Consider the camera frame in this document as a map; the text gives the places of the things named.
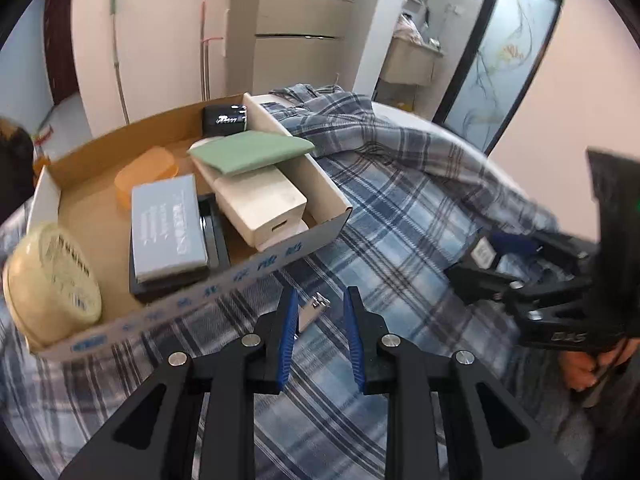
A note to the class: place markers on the patterned glass door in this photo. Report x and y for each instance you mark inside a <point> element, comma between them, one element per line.
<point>500,60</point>

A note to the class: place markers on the small white square box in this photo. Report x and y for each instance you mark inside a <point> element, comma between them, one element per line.
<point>484,252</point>

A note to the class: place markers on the shallow cardboard box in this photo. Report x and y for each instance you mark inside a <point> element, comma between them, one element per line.
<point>90,190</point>

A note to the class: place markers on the white charger box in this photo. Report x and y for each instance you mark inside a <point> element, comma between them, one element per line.
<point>255,200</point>

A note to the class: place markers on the person's right hand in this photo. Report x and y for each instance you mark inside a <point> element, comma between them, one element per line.
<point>580,367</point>

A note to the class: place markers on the white wall conduit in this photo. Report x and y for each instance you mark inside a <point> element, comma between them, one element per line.
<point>226,32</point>

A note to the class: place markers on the beige refrigerator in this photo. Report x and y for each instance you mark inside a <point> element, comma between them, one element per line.
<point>300,10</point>

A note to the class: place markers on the cream round jar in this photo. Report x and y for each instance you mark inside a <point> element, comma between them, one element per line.
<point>45,285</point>

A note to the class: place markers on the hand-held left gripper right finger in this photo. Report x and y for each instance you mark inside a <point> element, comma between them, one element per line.
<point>356,345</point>

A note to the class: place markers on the grey fleece clothing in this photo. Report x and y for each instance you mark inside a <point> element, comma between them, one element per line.
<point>570,435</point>

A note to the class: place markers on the white rectangular box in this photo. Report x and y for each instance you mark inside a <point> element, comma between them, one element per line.
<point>204,143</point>

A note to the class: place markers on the beige bathroom vanity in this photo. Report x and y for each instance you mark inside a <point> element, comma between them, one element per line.
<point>407,62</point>

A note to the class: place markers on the black square frame case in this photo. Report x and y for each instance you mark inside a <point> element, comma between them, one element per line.
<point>165,287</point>

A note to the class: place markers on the brown entrance door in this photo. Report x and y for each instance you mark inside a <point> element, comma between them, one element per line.
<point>60,50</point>

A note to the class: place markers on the small black box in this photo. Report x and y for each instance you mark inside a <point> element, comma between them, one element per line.
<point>222,120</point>

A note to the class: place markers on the green cloth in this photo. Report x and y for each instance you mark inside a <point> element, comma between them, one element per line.
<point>250,152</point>

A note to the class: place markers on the pink cloth pile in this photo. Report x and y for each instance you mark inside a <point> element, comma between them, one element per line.
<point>407,30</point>

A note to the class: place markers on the grey rectangular box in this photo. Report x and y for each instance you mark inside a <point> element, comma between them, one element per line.
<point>167,225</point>

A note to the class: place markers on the blue plaid cloth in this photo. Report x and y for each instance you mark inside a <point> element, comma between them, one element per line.
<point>400,210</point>

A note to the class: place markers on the person's right forearm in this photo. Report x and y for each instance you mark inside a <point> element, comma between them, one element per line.
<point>617,435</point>

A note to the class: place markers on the small metal clip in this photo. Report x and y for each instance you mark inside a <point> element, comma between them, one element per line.
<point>309,315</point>

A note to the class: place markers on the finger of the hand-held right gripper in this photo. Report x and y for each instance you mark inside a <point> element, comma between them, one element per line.
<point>500,285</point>
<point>510,245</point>

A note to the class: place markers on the black jacket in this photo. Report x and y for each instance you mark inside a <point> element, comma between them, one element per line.
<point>15,160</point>

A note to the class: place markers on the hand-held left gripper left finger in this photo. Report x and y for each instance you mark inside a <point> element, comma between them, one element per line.
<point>285,345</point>

